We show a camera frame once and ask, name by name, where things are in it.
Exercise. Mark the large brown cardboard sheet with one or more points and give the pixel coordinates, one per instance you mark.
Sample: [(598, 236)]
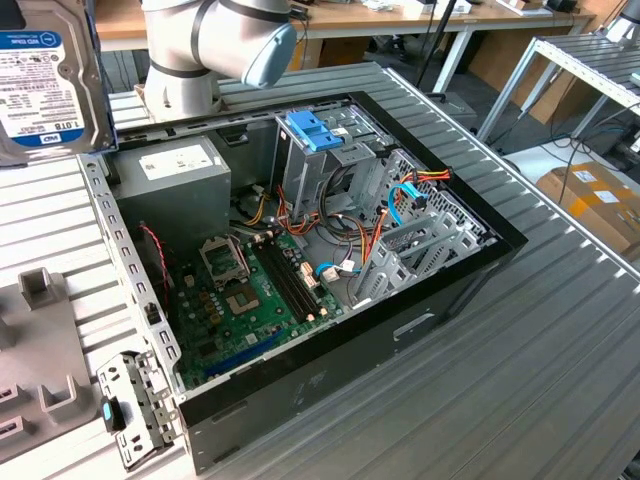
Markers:
[(495, 60)]

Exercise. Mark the green motherboard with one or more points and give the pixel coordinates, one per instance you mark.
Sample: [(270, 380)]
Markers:
[(235, 340)]

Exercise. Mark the blue expansion slot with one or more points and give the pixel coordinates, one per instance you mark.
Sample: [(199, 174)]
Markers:
[(245, 352)]

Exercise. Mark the grey parts rack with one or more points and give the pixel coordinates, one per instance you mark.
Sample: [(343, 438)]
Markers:
[(40, 340)]

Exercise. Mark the black RAM slot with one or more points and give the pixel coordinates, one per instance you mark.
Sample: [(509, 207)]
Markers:
[(291, 277), (277, 282)]

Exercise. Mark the blue plastic drive latch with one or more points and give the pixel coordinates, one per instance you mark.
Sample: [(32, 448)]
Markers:
[(305, 127)]

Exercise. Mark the grey power supply unit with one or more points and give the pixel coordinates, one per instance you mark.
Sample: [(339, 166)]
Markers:
[(170, 200)]

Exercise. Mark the cardboard box white labels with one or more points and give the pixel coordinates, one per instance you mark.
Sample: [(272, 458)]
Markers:
[(590, 210)]

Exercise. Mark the hard disk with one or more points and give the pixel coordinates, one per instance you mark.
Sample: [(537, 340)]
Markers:
[(45, 75)]

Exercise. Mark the metal rear slot bracket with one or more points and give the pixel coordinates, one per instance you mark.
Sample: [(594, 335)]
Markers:
[(155, 400)]

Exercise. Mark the metal drive cage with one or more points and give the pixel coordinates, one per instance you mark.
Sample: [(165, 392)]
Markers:
[(310, 170)]

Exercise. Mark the plain brown cardboard box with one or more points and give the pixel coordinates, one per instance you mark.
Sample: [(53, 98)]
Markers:
[(340, 52)]

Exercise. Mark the black tripod pole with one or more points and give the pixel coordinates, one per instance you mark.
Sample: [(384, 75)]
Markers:
[(437, 40)]

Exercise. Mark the CPU socket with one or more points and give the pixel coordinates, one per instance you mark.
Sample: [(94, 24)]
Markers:
[(242, 301)]

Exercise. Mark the metal disk bay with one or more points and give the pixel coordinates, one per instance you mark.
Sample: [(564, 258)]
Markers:
[(467, 235)]

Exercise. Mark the black open PC case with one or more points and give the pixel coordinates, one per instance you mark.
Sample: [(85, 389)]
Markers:
[(350, 380)]

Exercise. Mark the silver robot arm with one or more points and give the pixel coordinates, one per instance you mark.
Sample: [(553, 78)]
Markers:
[(180, 50)]

